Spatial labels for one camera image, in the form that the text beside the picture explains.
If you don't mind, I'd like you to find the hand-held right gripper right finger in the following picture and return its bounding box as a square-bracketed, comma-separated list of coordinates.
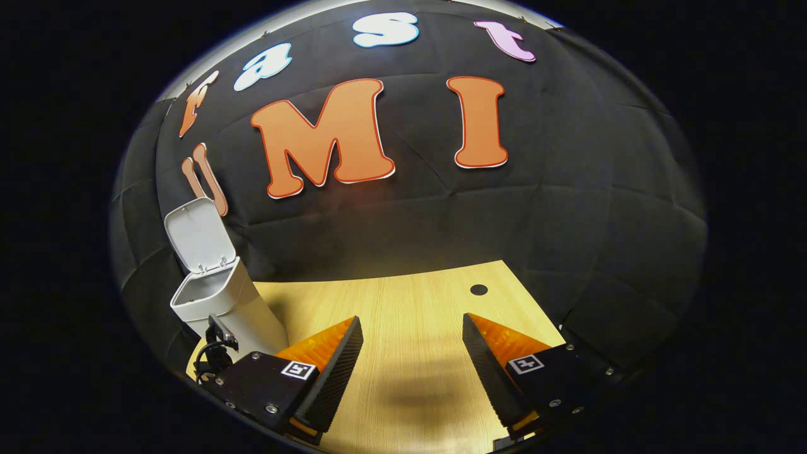
[462, 313, 623, 441]

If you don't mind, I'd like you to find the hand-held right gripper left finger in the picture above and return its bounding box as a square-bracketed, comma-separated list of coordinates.
[202, 316, 364, 446]

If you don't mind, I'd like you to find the white desktop garbage bin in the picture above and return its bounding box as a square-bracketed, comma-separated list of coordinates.
[164, 197, 289, 363]

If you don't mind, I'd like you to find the wooden desktop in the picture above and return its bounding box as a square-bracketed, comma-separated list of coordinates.
[186, 260, 566, 454]

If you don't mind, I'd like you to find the black backdrop cloth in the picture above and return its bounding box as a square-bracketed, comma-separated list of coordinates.
[110, 3, 708, 392]

